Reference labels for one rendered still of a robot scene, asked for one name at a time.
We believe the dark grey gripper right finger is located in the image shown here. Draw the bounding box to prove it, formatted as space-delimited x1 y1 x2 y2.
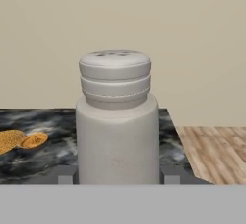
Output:
158 164 212 185

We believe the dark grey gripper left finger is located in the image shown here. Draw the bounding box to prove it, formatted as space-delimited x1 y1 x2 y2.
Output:
33 164 80 185

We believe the white shaker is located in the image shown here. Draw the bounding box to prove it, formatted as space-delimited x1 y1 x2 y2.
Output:
75 49 160 185

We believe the small orange bowl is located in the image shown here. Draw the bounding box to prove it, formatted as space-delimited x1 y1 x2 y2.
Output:
19 132 49 152

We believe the golden brown bread piece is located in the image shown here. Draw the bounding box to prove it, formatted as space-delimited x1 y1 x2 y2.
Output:
0 129 27 156

